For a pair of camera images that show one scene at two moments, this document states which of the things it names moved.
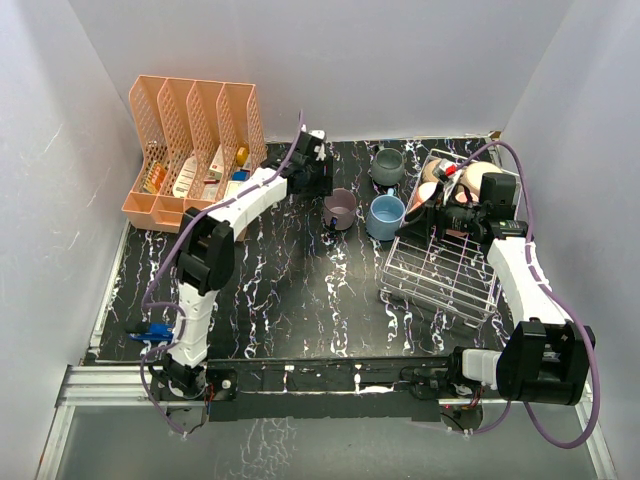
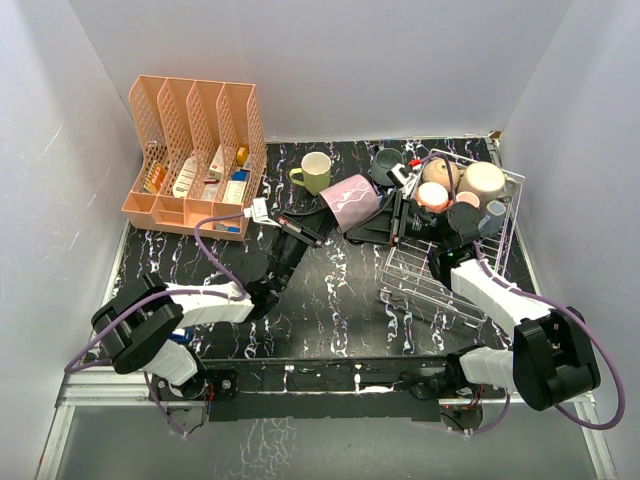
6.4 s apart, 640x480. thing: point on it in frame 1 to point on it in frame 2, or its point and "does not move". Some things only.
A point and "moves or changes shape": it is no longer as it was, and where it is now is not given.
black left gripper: x=323 y=186 to x=314 y=227
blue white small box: x=241 y=175 does not move
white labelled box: x=184 y=181 does not move
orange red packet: x=155 y=178 does not move
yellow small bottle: x=241 y=155 does not move
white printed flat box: x=232 y=190 does not move
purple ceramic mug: x=341 y=206 moves or changes shape
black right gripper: x=425 y=217 to x=374 y=229
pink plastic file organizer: x=195 y=138 does not move
